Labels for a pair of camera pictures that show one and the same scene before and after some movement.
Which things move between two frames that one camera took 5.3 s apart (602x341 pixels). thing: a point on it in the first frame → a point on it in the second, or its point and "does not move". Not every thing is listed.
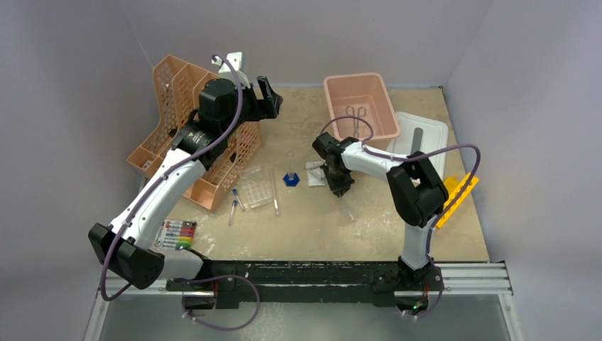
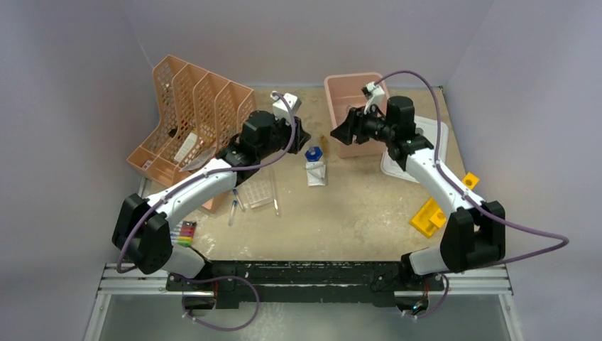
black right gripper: (341, 187) → (353, 126)
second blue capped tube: (233, 212) does not move
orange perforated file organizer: (177, 85) does not move
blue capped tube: (235, 192) does not move
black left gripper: (262, 109) → (299, 138)
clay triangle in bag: (315, 174) does not move
